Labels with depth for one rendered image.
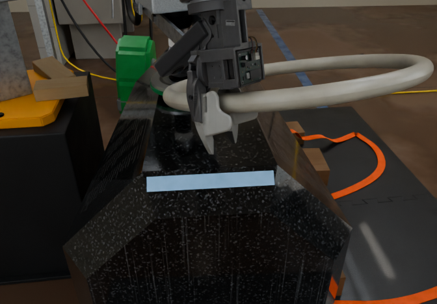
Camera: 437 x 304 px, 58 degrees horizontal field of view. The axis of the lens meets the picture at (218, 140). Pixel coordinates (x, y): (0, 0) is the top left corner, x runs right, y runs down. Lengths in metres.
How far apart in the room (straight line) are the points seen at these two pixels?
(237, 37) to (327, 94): 0.14
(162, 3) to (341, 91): 0.78
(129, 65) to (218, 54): 2.47
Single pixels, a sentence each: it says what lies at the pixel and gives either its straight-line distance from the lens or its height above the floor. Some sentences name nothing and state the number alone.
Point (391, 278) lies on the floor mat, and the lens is 2.01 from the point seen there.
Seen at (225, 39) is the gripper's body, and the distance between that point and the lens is 0.54.
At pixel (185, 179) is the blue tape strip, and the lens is 1.01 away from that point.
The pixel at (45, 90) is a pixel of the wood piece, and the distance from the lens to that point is 1.68.
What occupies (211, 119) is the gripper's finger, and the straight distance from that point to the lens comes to 0.55.
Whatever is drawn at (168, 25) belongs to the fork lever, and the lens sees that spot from 1.26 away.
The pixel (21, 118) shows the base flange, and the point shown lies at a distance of 1.60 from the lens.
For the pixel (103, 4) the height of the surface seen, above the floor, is 0.58.
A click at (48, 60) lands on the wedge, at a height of 0.82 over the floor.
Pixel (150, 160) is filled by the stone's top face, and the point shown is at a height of 0.87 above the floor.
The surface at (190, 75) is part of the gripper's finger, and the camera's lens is 0.55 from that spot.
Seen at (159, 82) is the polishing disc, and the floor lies 0.91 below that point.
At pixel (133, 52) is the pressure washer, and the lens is 2.98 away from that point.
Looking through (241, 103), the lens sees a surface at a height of 1.22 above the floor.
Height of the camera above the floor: 1.47
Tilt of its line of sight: 32 degrees down
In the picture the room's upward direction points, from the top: straight up
